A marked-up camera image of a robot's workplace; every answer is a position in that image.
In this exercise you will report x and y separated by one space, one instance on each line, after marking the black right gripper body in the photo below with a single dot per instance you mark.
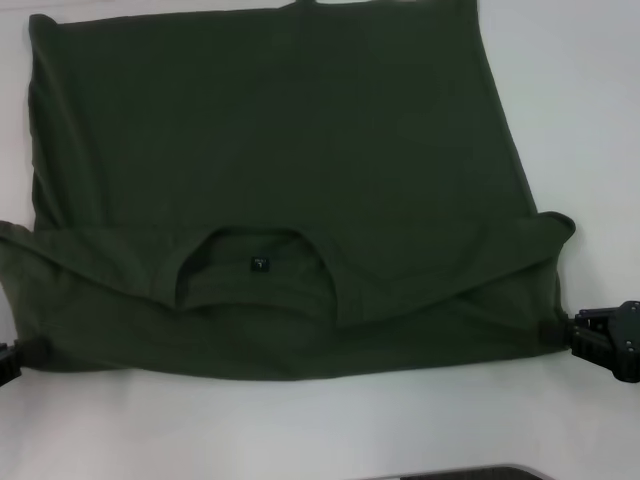
627 340

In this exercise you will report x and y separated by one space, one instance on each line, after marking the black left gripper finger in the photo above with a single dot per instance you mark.
25 352

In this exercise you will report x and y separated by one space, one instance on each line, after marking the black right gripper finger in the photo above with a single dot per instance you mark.
570 330
595 352

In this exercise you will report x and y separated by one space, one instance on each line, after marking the dark green printed t-shirt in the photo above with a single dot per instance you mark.
280 175

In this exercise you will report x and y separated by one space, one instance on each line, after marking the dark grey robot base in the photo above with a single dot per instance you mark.
475 472

